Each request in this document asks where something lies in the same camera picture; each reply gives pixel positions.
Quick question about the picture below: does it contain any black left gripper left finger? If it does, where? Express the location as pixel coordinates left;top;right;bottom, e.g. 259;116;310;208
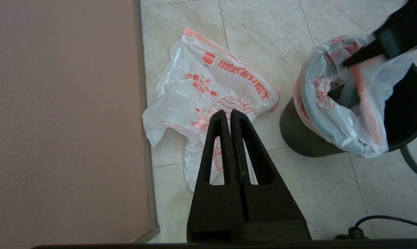
187;110;247;242

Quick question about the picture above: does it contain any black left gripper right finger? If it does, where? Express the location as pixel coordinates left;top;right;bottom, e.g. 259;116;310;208
230;110;312;241

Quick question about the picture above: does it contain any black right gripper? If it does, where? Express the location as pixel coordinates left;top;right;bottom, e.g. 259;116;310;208
343;0;417;68

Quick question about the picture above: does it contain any used white red-print trash bag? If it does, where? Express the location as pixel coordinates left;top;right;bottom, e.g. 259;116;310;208
294;35;413;159

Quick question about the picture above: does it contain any grey bin retaining ring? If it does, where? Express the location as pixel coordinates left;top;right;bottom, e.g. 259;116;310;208
400;145;417;183

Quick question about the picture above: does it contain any black trash bin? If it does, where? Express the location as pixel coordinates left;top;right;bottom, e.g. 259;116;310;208
279;62;417;158

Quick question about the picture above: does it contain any fresh white red-print trash bag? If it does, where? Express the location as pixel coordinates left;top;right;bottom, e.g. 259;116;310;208
142;28;280;192

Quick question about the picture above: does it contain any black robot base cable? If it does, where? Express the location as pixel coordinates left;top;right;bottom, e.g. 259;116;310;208
336;215;417;240

